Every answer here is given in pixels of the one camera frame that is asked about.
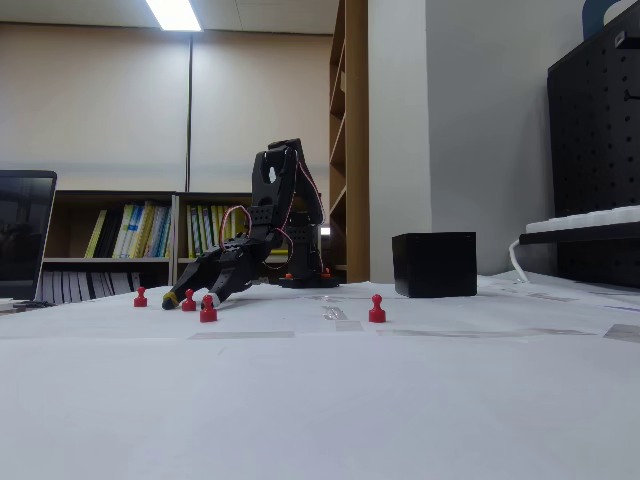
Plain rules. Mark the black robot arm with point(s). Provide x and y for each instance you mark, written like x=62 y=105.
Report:
x=302 y=240

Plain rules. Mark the black wall conduit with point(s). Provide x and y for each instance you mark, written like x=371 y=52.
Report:
x=190 y=100

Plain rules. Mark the black box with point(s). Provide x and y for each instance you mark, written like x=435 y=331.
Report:
x=435 y=265

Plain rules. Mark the yellow binder with label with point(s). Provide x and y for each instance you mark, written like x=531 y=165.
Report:
x=205 y=230
x=193 y=230

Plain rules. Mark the thin yellow book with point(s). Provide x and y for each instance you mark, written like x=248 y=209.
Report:
x=96 y=235

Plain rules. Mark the black pegboard shelf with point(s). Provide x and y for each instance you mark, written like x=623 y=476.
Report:
x=575 y=236

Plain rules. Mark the tall wooden bookshelf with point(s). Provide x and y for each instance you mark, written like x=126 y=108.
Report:
x=357 y=100

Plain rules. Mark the blue grey object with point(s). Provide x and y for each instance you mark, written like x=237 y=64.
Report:
x=592 y=20

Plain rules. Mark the red pawn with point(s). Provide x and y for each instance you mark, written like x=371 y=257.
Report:
x=376 y=315
x=208 y=315
x=189 y=304
x=140 y=300

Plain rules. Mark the black pegboard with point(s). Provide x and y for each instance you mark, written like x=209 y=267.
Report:
x=590 y=125

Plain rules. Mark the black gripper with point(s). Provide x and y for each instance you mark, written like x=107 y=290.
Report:
x=223 y=265

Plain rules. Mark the white paper table cover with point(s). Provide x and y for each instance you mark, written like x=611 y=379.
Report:
x=320 y=400

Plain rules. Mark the ceiling light panel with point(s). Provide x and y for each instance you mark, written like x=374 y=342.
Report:
x=172 y=15

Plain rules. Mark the black laptop screen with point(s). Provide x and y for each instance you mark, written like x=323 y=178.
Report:
x=22 y=235

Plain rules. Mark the low wooden bookshelf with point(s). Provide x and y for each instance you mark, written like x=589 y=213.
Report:
x=115 y=196
x=215 y=197

